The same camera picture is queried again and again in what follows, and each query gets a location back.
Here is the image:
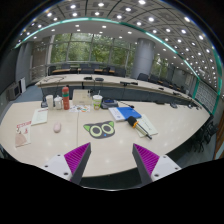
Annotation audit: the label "colourful sticker sheet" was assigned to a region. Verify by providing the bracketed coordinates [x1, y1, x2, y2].
[68, 104, 92, 114]

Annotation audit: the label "long curved conference desk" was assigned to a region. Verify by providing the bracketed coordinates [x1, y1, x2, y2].
[34, 73, 201, 108]

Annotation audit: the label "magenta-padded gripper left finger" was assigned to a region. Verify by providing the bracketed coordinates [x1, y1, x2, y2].
[43, 142, 92, 185]

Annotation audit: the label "cat-shaped mouse pad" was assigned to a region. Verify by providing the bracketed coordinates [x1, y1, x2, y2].
[83, 120, 116, 140]

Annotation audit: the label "red drink bottle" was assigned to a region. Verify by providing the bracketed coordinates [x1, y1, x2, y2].
[61, 86, 71, 111]

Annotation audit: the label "blue and white book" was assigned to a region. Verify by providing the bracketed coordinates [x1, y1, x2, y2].
[108, 106, 143, 122]

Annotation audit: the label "pink computer mouse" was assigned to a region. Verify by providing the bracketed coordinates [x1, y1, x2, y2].
[53, 121, 62, 134]

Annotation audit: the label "red and white magazine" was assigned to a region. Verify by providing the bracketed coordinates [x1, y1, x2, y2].
[14, 120, 33, 148]

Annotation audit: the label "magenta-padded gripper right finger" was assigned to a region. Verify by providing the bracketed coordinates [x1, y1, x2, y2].
[132, 143, 182, 186]

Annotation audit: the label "green-printed paper cup with straw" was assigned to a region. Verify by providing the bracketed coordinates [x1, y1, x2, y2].
[92, 89, 104, 111]

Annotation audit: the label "white paper cup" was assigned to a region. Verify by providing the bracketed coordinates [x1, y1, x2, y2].
[45, 94, 55, 110]

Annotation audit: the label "ceiling lights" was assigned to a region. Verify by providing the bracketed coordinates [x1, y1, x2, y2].
[19, 0, 218, 88]

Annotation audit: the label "dark office chairs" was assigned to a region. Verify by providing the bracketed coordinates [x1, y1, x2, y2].
[48, 63, 218, 154]

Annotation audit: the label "cream booklet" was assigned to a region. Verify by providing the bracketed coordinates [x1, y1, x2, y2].
[30, 107, 49, 127]

